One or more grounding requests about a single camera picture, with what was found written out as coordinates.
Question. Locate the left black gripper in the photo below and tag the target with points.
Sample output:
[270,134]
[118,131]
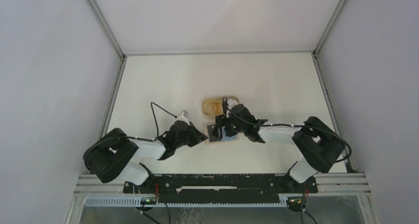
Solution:
[197,136]

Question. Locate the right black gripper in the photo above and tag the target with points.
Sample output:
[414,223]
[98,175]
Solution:
[220,121]

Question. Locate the black credit card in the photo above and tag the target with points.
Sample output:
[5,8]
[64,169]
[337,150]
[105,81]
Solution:
[215,133]

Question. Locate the orange credit card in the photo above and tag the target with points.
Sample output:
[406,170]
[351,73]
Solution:
[214,108]

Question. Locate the beige oval tray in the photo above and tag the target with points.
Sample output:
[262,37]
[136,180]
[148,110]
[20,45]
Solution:
[220,99]

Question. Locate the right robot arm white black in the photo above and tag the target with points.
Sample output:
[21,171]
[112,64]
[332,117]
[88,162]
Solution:
[320,147]

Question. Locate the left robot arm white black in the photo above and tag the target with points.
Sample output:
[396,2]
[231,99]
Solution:
[114,156]

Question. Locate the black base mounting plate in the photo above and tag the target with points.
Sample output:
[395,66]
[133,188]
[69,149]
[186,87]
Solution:
[235,188]

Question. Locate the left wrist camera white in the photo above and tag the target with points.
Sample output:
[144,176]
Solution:
[182,116]

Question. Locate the white slotted cable duct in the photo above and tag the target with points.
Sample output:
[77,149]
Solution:
[113,201]

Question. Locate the aluminium frame rail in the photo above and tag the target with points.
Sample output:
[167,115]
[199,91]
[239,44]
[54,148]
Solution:
[333,184]

